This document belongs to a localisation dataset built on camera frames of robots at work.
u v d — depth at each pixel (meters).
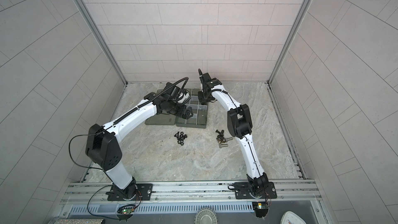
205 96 0.78
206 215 0.65
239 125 0.60
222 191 0.72
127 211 0.64
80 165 0.46
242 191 0.71
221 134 0.90
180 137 0.89
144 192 0.71
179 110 0.73
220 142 0.86
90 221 0.62
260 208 0.68
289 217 0.63
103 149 0.44
